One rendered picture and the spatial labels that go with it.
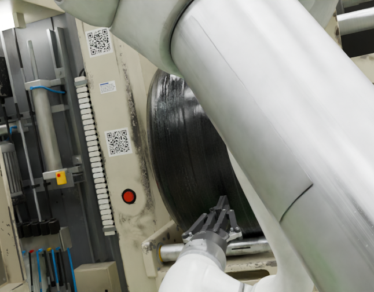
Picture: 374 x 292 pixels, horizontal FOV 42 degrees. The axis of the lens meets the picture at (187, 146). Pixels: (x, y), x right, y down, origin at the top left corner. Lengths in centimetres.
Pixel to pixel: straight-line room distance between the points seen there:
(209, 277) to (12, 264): 73
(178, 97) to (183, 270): 48
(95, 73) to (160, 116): 33
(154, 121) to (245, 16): 87
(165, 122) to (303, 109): 89
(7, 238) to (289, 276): 87
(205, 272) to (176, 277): 5
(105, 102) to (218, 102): 111
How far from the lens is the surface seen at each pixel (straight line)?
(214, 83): 32
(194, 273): 82
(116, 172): 142
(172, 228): 147
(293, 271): 73
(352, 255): 26
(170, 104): 116
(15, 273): 143
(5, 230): 141
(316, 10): 53
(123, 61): 140
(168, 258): 134
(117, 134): 140
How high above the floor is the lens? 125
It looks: 3 degrees down
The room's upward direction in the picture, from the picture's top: 10 degrees counter-clockwise
